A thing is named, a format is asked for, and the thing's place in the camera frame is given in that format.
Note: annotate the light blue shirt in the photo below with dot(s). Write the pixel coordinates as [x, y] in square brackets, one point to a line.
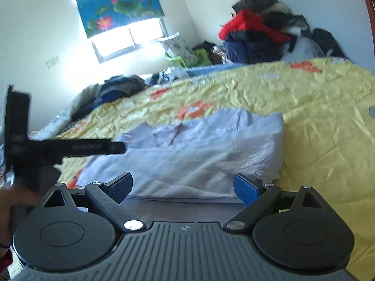
[205, 155]

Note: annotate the yellow carrot print blanket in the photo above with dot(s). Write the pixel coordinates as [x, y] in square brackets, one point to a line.
[322, 117]

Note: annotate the white wall switch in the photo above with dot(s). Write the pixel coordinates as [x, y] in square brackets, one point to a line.
[52, 62]

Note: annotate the green plastic stool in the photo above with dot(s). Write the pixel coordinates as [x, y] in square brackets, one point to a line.
[202, 57]

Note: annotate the brown wooden door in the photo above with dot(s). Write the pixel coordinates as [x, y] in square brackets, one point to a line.
[367, 17]

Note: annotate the red jacket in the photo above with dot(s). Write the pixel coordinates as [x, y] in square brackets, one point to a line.
[249, 25]

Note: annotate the pile of dark clothes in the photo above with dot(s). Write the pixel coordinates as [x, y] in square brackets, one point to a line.
[272, 8]

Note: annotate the black bag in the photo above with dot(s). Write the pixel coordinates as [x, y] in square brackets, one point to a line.
[209, 49]

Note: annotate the lotus print window blind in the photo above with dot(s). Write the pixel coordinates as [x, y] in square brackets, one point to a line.
[117, 3]

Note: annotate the person's left hand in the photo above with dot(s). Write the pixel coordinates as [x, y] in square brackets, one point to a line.
[14, 207]

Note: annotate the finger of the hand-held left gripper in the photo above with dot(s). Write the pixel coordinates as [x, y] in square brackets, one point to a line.
[93, 147]

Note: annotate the stack of folded dark clothes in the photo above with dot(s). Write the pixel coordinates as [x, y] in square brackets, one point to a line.
[117, 89]

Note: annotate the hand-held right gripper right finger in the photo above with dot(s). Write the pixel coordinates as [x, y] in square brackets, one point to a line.
[245, 189]

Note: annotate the white plastic bag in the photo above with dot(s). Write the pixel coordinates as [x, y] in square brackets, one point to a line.
[170, 74]

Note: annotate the grey duvet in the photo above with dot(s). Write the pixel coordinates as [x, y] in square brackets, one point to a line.
[73, 114]

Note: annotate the navy puffer jacket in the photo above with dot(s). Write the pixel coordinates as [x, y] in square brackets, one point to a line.
[255, 48]

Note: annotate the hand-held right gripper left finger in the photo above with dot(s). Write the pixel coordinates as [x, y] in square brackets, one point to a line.
[120, 185]

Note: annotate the black backpack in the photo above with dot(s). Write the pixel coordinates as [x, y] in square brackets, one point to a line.
[326, 42]

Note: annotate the window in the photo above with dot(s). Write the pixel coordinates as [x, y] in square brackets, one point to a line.
[129, 38]

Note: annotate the white fluffy bundle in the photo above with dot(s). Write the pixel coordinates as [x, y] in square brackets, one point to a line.
[307, 48]

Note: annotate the floral pillow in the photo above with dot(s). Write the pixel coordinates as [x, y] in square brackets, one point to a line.
[175, 48]

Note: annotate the blue knitted blanket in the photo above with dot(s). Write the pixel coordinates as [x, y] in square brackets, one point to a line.
[211, 69]

